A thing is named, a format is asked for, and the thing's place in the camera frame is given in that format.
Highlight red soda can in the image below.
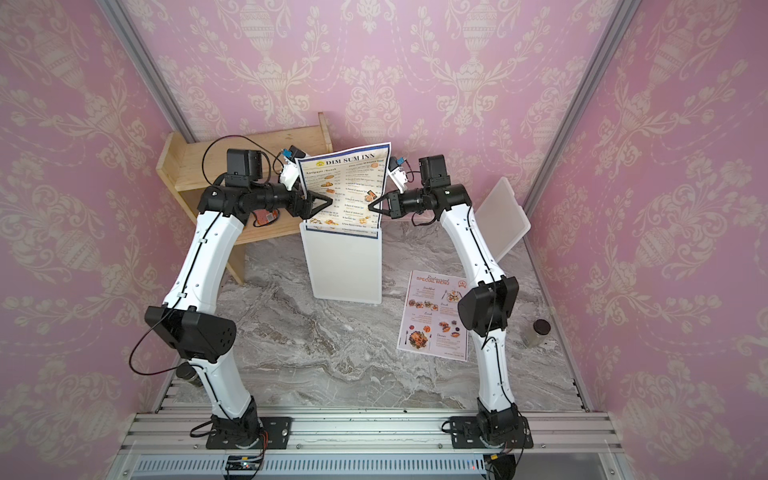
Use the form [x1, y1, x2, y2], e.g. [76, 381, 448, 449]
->
[252, 209, 280, 228]

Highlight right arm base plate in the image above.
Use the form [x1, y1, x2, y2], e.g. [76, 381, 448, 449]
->
[441, 415, 534, 450]

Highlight aluminium rail frame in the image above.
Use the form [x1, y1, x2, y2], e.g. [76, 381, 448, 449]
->
[108, 405, 631, 479]

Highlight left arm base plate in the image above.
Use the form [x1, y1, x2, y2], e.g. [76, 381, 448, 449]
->
[206, 416, 293, 450]

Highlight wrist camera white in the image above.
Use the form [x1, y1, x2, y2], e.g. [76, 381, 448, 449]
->
[278, 145, 306, 191]
[387, 156, 412, 193]

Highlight blue-bordered dim sum menu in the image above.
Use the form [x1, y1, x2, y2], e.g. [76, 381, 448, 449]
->
[298, 142, 391, 238]

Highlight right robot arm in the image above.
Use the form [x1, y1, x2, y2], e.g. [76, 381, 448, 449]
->
[368, 155, 533, 451]

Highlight small circuit board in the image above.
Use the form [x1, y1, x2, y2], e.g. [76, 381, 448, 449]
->
[225, 456, 263, 473]

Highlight white acrylic menu rack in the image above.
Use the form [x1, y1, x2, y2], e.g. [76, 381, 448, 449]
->
[300, 221, 383, 304]

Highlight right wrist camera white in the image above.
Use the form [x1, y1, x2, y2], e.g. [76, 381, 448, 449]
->
[387, 156, 412, 193]

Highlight pink special menu sheet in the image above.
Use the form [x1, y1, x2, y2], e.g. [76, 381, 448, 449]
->
[397, 270, 469, 361]

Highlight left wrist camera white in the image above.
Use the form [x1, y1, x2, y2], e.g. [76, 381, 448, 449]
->
[278, 145, 306, 191]

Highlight wooden shelf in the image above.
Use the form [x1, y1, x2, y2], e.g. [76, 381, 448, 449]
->
[156, 112, 334, 285]

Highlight small jar with black lid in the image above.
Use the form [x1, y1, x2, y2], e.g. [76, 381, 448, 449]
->
[521, 319, 552, 348]

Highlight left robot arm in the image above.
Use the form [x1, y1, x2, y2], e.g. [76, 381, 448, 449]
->
[144, 140, 333, 451]

